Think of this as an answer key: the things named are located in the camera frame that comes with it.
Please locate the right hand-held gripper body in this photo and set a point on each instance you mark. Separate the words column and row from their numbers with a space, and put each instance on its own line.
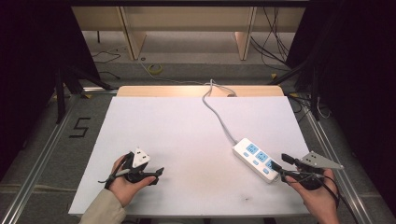
column 320, row 161

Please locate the person's right hand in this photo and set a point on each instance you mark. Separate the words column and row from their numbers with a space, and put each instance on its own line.
column 317, row 200

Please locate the yellow tape roll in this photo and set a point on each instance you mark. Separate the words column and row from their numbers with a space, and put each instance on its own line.
column 154, row 69

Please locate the aluminium floor rail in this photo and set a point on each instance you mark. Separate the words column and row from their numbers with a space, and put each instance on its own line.
column 40, row 161
column 339, row 174

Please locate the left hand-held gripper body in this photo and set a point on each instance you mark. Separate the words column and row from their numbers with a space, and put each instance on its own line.
column 139, row 159

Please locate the light wooden bench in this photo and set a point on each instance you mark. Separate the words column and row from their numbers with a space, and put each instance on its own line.
column 186, row 18

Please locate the person's left hand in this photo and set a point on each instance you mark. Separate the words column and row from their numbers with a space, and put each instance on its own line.
column 124, row 186

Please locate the black metal stand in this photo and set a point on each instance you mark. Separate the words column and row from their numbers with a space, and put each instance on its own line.
column 314, row 93
column 62, row 93

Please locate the black curtain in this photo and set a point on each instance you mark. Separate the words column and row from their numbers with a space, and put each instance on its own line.
column 358, row 77
column 31, row 77

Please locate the white board table cover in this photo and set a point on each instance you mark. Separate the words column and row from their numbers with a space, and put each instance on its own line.
column 186, row 155

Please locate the white power strip blue sockets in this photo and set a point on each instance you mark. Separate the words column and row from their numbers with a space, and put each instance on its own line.
column 256, row 159

